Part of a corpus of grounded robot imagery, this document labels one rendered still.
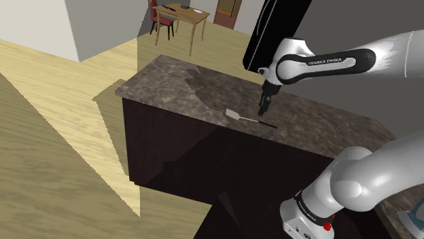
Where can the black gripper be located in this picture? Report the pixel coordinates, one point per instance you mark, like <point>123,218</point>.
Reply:
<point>269,90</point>

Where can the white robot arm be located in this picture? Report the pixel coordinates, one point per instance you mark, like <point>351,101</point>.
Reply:
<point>357,185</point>

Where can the black refrigerator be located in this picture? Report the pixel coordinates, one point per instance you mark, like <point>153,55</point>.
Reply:
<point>271,26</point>

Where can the brown wooden door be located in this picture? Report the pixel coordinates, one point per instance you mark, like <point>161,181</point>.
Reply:
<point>227,15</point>

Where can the wooden dining table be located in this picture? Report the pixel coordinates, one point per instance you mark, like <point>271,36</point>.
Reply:
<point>185,13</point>

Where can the dark brown kitchen island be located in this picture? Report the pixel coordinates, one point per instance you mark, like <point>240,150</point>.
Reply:
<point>159,142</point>

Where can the red chair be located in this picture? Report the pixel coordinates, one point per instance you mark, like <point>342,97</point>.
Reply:
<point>158,16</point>

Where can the dark robot stand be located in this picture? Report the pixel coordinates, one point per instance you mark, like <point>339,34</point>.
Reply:
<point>255,225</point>

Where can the white and teal appliance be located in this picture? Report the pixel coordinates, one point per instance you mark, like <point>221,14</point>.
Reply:
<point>414,220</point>

